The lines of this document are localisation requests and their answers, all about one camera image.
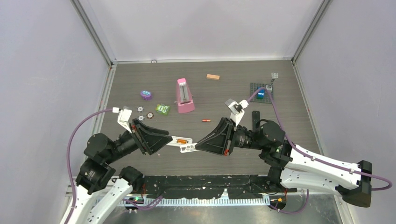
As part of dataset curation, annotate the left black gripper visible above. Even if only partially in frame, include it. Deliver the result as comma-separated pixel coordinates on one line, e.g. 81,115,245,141
106,117,173,162

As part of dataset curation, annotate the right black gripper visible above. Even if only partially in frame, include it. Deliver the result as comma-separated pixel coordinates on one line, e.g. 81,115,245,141
195,117,265,155

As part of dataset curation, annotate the white remote control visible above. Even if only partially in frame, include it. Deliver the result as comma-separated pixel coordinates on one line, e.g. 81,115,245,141
166,136,193,147

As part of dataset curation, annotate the white battery cover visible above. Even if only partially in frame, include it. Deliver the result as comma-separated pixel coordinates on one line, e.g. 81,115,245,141
179,143,198,153

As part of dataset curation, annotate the black bar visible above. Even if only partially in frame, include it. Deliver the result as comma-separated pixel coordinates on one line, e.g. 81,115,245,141
252,111,261,130

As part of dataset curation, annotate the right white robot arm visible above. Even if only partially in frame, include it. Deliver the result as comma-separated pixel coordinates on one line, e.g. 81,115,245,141
195,118,372,208

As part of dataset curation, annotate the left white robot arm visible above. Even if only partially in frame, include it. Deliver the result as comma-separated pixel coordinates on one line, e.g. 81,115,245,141
61,119,172,224

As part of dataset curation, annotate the green monster toy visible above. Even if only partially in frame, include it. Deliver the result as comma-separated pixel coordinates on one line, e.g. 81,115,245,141
156,104,170,115

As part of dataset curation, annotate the purple round toy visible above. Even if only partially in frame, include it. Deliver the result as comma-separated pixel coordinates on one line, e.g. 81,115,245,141
140,90,153,100

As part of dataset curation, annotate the pink metronome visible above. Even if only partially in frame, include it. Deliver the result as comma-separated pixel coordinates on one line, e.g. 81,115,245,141
176,78,195,113

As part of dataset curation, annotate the grey lego baseplate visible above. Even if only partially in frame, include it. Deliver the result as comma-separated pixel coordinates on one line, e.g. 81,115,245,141
250,83,275,104

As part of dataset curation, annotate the blue lego brick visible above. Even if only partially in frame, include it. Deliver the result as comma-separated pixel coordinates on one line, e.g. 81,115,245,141
256,90,265,100

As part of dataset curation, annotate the wooden block far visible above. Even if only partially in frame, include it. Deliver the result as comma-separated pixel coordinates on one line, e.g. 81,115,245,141
206,74,220,81

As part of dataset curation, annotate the grey lego tower piece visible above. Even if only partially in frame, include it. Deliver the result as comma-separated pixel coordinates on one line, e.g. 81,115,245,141
266,78,275,91

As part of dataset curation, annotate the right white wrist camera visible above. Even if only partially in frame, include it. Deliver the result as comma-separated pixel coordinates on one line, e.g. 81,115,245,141
225,99,249,126

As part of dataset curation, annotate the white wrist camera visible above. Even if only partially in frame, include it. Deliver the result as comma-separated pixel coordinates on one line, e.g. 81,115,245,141
225,99,249,126
112,106,132,133

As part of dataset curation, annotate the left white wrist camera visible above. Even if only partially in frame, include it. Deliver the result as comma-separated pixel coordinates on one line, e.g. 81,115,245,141
112,106,132,133

